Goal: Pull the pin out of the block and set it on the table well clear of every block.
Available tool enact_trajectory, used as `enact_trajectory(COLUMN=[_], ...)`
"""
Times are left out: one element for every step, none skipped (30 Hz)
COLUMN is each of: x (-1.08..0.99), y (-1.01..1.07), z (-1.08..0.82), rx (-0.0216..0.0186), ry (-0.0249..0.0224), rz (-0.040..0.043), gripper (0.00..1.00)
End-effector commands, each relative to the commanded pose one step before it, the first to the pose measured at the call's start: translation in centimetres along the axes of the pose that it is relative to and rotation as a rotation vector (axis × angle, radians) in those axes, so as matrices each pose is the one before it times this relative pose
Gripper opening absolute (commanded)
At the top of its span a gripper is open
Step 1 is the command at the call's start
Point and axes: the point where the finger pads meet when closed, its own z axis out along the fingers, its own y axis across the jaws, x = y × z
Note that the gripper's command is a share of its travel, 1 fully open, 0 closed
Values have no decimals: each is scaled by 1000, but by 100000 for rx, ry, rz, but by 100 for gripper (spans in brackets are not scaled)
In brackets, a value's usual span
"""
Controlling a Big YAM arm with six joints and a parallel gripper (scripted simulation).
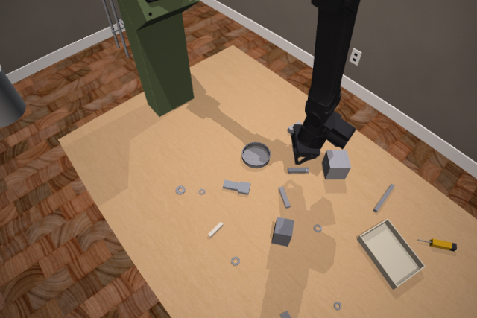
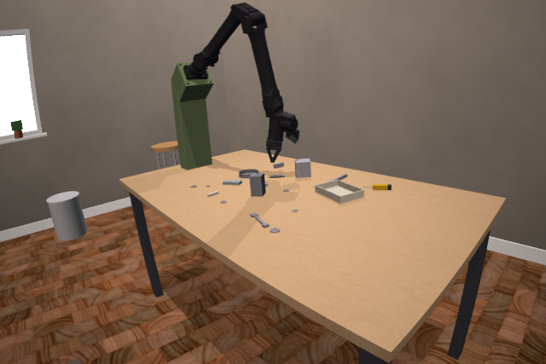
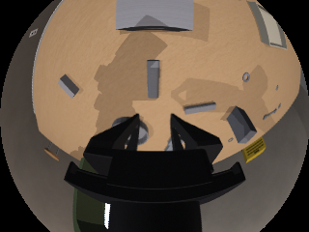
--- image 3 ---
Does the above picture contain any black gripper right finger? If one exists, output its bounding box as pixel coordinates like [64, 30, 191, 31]
[170, 113, 223, 164]

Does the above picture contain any grey cylinder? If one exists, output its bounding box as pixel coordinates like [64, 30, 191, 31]
[147, 60, 159, 99]

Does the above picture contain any white open rectangular tray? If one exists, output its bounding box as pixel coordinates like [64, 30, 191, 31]
[247, 1, 288, 50]

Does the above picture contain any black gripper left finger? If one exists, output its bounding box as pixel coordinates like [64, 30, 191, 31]
[88, 113, 140, 151]

